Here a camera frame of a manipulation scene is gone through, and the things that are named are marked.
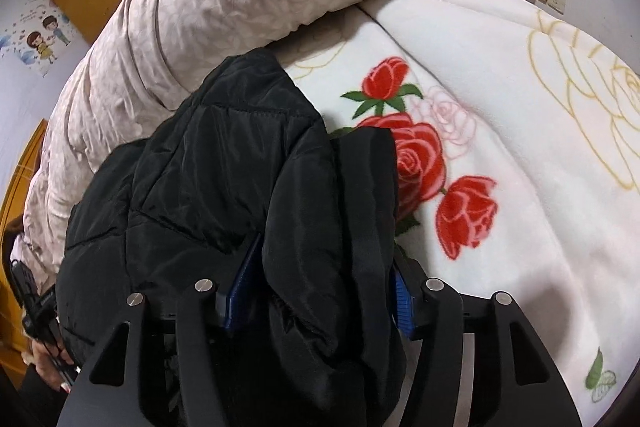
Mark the person's left hand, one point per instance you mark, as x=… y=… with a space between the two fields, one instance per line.
x=45 y=359

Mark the cartoon wall sticker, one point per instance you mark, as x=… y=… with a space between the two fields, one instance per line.
x=42 y=39

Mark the person's dark clothing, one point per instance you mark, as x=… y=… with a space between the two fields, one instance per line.
x=40 y=404

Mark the wooden headboard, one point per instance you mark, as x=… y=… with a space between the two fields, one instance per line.
x=20 y=187

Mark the black hooded jacket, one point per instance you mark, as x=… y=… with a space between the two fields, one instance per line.
x=225 y=187

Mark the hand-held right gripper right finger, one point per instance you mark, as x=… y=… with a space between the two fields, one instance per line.
x=404 y=307

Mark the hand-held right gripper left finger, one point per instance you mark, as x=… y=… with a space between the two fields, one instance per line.
x=245 y=282

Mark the rose print blanket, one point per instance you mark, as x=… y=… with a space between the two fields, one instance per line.
x=525 y=157

